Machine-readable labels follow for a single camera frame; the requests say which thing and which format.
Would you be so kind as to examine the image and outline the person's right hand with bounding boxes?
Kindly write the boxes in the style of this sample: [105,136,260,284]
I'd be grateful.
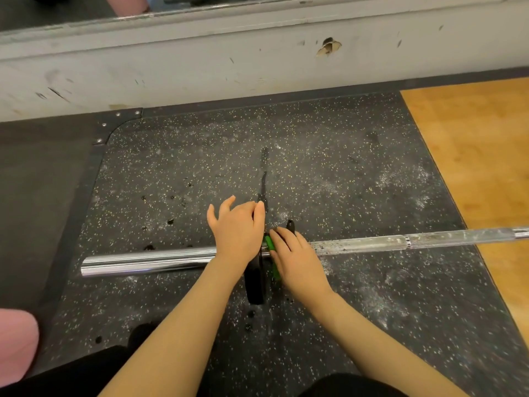
[268,226,334,305]

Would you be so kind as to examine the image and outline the black metal platform frame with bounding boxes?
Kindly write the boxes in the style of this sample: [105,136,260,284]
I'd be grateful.
[36,107,144,327]

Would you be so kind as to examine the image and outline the black weight plate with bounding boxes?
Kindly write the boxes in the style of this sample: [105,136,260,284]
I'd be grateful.
[243,193,271,306]

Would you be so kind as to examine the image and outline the black trousers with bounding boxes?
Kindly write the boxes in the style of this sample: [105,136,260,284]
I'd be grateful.
[0,321,411,397]

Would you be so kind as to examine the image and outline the green weight plate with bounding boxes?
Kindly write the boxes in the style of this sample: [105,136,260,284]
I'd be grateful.
[264,235,282,282]

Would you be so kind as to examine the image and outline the pink garment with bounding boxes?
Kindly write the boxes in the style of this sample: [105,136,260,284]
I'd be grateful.
[0,308,40,379]

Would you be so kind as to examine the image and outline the chrome steel barbell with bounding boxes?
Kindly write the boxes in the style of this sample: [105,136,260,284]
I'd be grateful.
[80,227,529,278]

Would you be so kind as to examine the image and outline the person's left hand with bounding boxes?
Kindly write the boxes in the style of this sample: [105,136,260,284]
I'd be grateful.
[206,195,266,272]

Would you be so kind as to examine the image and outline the person's right forearm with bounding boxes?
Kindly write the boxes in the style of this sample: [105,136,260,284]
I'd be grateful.
[307,285,471,397]

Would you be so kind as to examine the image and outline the person's left forearm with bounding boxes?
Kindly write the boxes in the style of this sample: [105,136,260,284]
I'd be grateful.
[98,259,245,397]

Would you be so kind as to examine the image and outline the wall mirror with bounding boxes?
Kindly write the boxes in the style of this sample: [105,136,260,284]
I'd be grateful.
[0,0,514,34]

